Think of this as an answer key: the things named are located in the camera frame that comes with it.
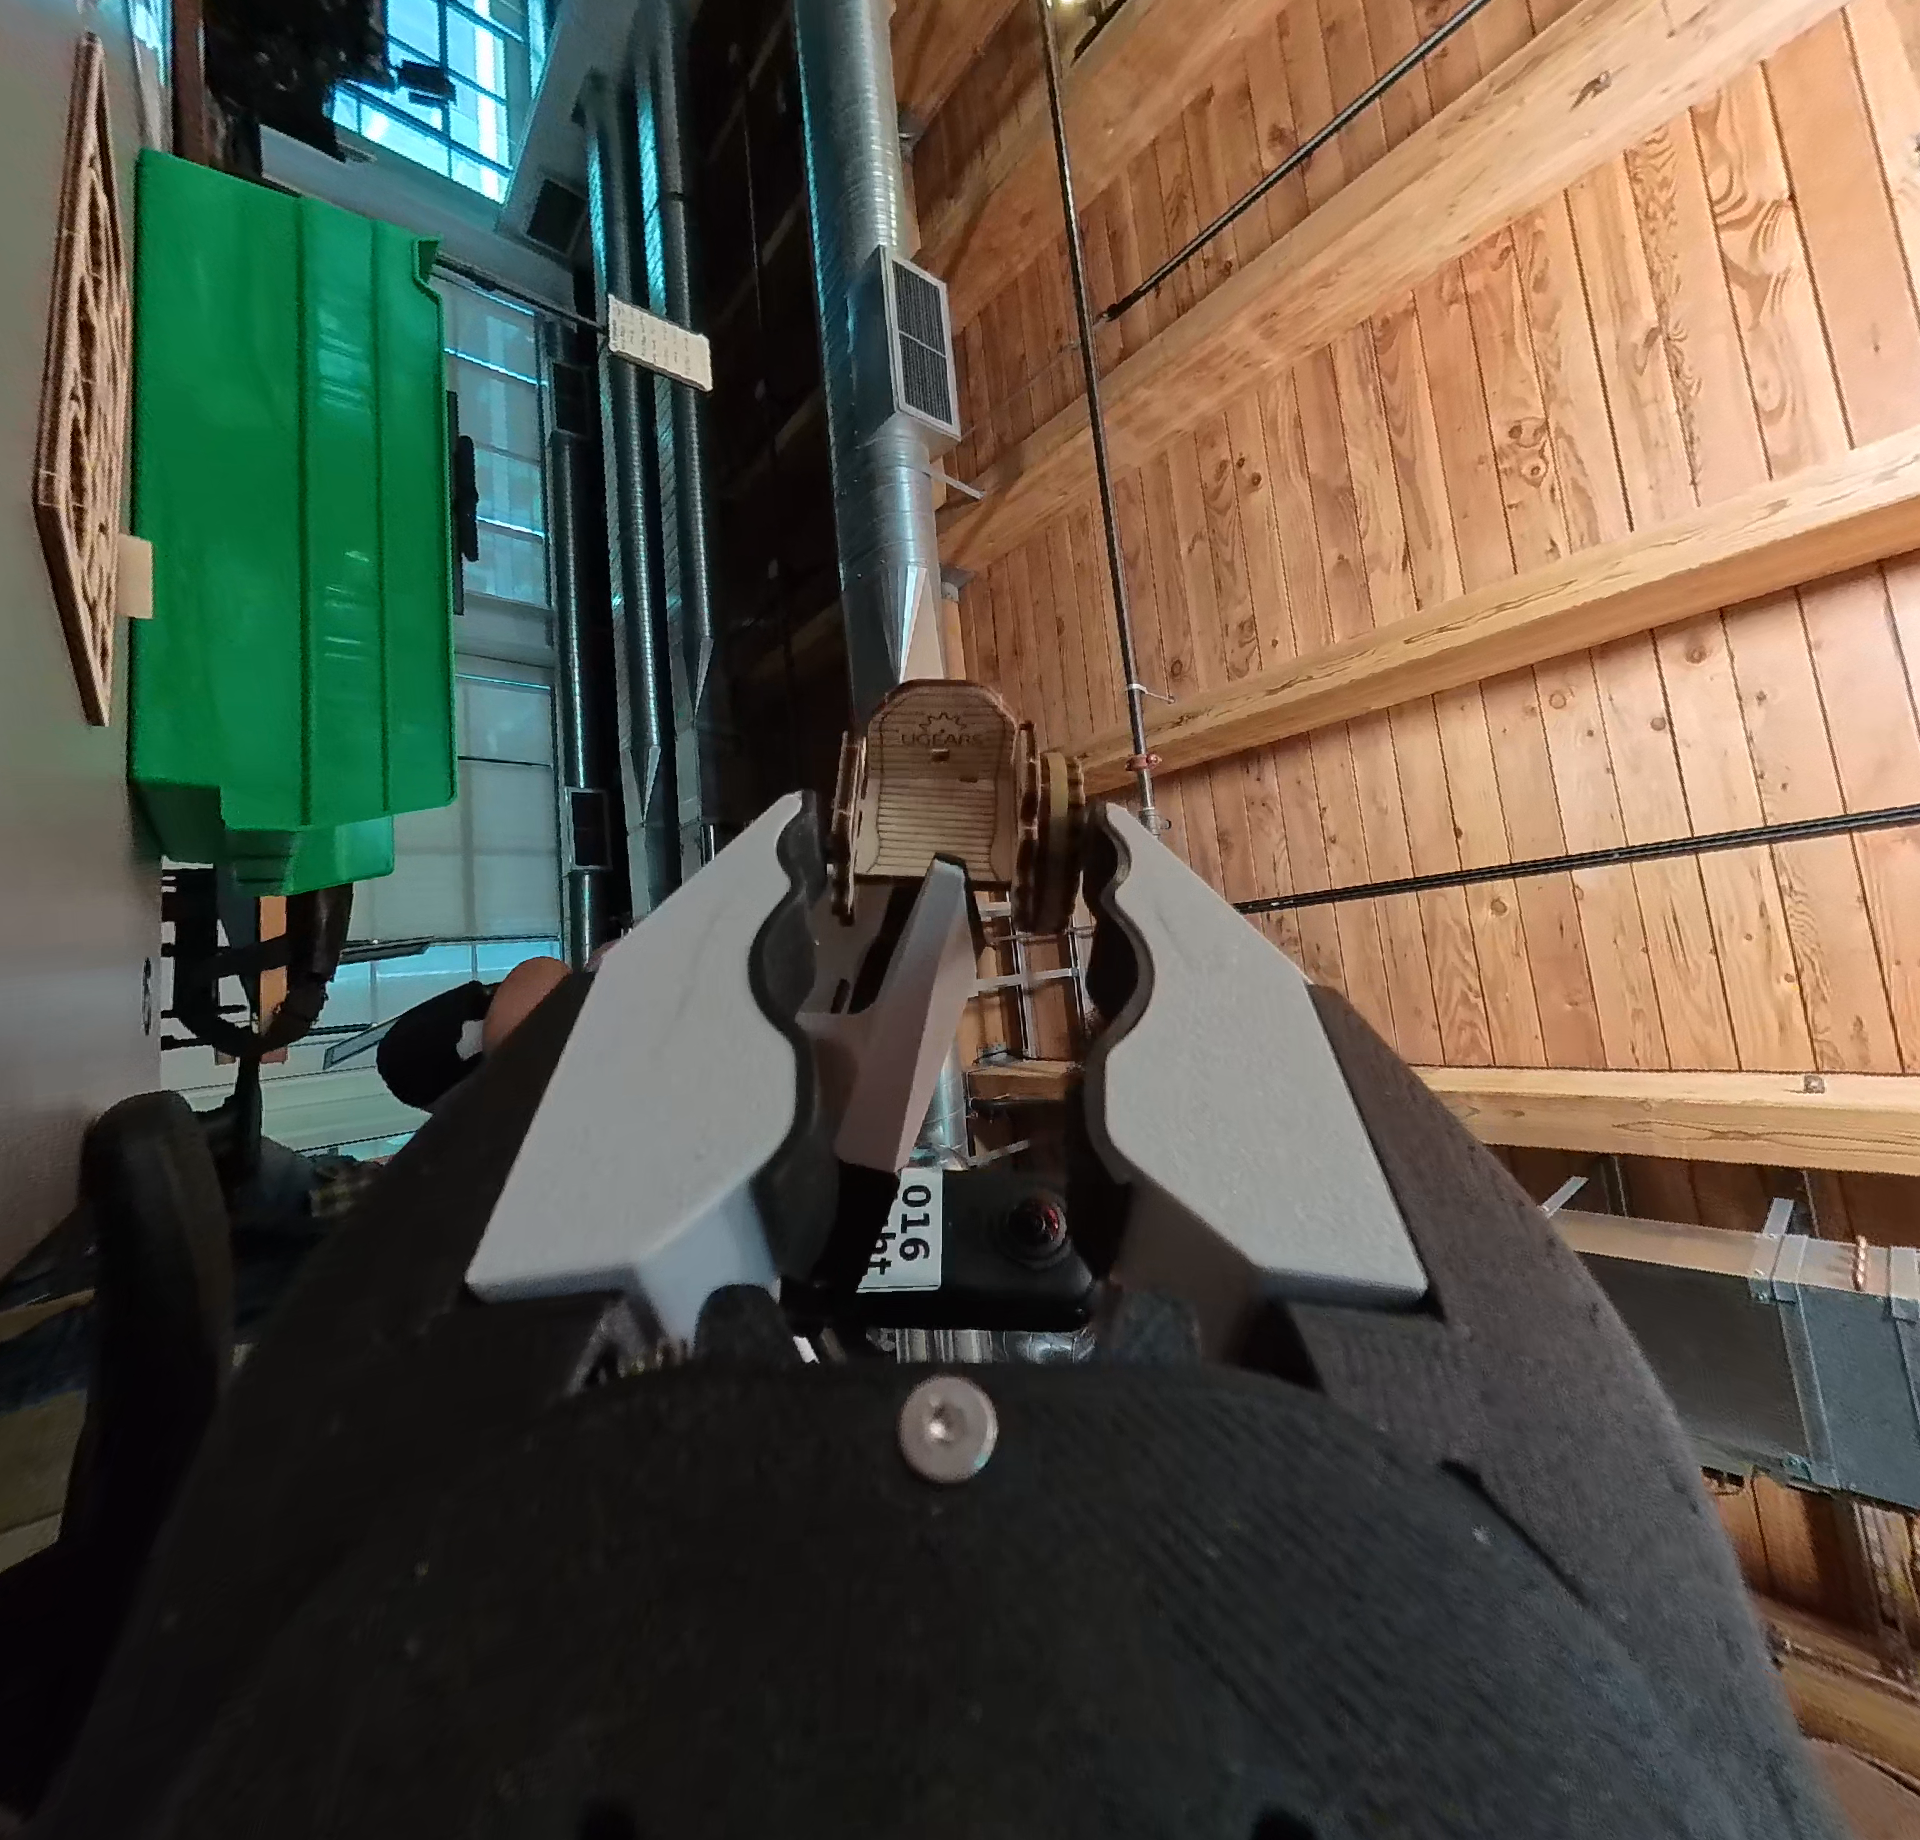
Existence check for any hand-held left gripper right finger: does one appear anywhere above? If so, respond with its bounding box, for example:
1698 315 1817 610
1082 801 1429 1364

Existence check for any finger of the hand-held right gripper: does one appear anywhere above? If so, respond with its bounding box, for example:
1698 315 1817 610
793 857 987 1289

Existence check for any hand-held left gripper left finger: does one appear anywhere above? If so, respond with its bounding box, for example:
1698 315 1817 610
468 792 826 1344

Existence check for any grey desk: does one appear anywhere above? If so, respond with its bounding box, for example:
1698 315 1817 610
0 0 180 1279

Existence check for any person's right hand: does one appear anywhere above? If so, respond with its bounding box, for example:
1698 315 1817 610
483 959 581 1064

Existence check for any black ceiling rod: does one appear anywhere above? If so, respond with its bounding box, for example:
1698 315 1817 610
1024 0 1169 829
1100 0 1595 324
1230 806 1920 914

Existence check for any black round object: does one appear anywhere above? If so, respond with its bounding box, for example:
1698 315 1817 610
77 1091 243 1515

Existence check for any green plastic bin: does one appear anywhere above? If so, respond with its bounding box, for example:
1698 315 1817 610
126 147 461 901

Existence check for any white vent grille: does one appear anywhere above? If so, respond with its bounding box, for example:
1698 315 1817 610
877 254 962 446

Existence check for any white paper sign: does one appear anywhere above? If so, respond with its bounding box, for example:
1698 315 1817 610
602 297 716 393

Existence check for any wooden puzzle board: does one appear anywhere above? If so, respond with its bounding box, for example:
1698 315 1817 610
33 33 136 729

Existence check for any large paned window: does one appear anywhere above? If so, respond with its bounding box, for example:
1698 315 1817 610
320 0 569 959

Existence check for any dark equipment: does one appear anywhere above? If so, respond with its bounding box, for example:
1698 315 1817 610
201 0 394 179

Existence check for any white cable tray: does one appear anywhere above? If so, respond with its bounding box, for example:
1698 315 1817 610
966 921 1094 1064

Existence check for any black chair frame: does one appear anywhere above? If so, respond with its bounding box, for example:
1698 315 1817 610
157 866 358 1199

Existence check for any dark spiral duct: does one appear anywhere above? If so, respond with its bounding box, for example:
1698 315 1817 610
584 82 673 914

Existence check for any grey rectangular metal duct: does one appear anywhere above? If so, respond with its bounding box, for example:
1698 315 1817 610
1560 1195 1920 1515

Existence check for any silver spiral air duct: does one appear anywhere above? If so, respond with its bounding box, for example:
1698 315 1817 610
780 0 980 1169

